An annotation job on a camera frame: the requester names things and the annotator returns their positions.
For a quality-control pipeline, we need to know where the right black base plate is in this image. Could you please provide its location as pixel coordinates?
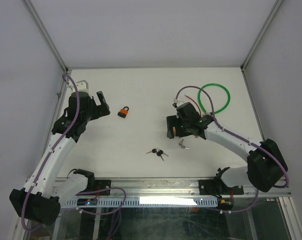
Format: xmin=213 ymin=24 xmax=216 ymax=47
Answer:
xmin=198 ymin=179 xmax=244 ymax=197

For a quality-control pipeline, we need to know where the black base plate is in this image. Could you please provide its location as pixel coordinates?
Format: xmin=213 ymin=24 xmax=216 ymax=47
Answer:
xmin=84 ymin=179 xmax=111 ymax=197
xmin=198 ymin=179 xmax=244 ymax=197

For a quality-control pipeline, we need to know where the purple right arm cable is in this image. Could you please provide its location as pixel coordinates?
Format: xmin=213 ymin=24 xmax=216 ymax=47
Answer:
xmin=173 ymin=85 xmax=291 ymax=215

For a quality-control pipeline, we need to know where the green cable lock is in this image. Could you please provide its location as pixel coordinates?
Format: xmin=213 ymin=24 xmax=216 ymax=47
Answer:
xmin=197 ymin=83 xmax=231 ymax=114

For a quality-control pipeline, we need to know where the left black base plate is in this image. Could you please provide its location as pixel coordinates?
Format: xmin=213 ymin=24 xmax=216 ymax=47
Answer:
xmin=84 ymin=179 xmax=111 ymax=197

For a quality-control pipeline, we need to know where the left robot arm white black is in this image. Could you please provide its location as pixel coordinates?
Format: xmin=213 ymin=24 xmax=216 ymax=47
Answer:
xmin=9 ymin=91 xmax=110 ymax=226

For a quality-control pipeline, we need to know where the silver key pair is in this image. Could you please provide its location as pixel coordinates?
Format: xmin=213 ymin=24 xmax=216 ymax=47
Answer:
xmin=181 ymin=145 xmax=190 ymax=150
xmin=178 ymin=139 xmax=185 ymax=148

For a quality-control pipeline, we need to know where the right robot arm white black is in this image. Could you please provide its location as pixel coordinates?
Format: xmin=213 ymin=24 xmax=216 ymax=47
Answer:
xmin=166 ymin=102 xmax=288 ymax=195

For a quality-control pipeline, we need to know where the orange black padlock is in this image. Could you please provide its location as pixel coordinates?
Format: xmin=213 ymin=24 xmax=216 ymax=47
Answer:
xmin=117 ymin=106 xmax=129 ymax=118

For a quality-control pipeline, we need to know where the red cable padlock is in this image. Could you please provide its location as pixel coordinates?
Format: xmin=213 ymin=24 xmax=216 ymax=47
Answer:
xmin=184 ymin=94 xmax=202 ymax=116

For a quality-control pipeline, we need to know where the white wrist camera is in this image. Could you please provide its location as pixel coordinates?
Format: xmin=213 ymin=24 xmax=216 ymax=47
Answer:
xmin=172 ymin=98 xmax=185 ymax=108
xmin=68 ymin=80 xmax=89 ymax=94

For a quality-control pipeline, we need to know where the white perforated cable duct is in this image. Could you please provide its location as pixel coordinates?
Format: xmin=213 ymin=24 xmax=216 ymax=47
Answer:
xmin=63 ymin=196 xmax=218 ymax=209

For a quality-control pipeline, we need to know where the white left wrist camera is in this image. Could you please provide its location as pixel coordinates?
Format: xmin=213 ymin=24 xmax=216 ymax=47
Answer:
xmin=68 ymin=80 xmax=89 ymax=94

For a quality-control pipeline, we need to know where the black head key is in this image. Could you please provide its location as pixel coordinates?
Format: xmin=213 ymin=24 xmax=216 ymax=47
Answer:
xmin=147 ymin=148 xmax=158 ymax=154
xmin=156 ymin=149 xmax=168 ymax=161

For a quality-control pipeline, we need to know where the aluminium mounting rail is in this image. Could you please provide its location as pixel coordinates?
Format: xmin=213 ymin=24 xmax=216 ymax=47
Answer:
xmin=53 ymin=176 xmax=292 ymax=198

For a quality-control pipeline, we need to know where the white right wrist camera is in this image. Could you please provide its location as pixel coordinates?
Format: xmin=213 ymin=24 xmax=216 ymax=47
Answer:
xmin=172 ymin=98 xmax=185 ymax=108

